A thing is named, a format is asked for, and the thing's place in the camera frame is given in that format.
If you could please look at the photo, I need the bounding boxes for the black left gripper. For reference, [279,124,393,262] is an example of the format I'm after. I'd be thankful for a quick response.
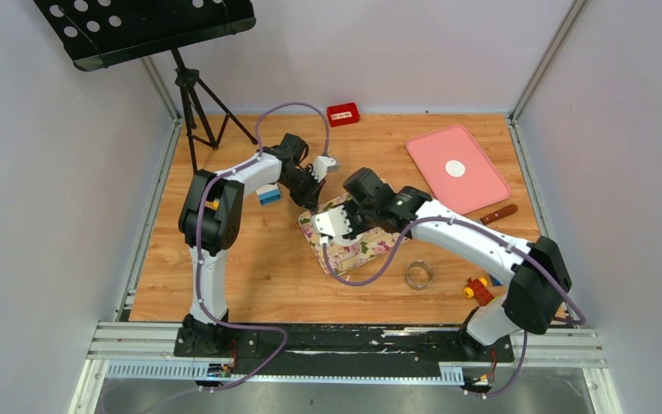
[282,169,328,215]

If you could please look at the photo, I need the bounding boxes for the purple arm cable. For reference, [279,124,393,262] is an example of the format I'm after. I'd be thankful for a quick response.
[97,101,332,414]
[320,216,587,399]

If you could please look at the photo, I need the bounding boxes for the pink tray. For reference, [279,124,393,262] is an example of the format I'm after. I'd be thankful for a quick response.
[405,125,511,214]

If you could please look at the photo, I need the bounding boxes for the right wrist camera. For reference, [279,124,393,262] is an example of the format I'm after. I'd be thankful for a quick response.
[311,205,354,241]

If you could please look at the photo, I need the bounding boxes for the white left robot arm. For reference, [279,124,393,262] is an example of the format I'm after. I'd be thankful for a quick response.
[178,134,340,356]

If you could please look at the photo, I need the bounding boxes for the flat white dough wrapper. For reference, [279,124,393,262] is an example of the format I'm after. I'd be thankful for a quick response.
[445,160,466,178]

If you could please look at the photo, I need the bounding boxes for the floral yellow tray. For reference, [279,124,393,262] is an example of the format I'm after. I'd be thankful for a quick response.
[297,211,399,275]

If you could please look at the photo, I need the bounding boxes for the black music stand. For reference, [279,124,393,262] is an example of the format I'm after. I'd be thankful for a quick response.
[35,1,258,155]

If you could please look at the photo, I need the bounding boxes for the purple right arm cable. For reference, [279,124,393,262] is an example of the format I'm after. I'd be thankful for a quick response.
[320,216,587,399]

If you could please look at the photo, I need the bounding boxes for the white dough ball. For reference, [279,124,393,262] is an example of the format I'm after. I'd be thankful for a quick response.
[334,234,363,247]

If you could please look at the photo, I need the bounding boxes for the metal scraper wooden handle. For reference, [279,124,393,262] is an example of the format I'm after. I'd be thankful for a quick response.
[478,204,518,226]

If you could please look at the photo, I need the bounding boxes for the red yellow toy block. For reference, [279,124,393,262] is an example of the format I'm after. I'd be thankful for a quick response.
[462,278,495,306]

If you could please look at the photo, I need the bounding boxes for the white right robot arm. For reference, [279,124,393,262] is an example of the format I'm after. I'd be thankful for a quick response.
[341,167,571,361]

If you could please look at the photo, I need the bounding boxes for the white and blue toy block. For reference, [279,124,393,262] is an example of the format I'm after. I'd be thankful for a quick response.
[256,184,282,205]

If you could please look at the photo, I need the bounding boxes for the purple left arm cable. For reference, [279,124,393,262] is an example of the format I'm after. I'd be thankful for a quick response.
[97,101,332,414]

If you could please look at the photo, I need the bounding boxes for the blue green stacked blocks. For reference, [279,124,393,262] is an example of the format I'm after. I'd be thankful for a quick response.
[489,275,502,286]

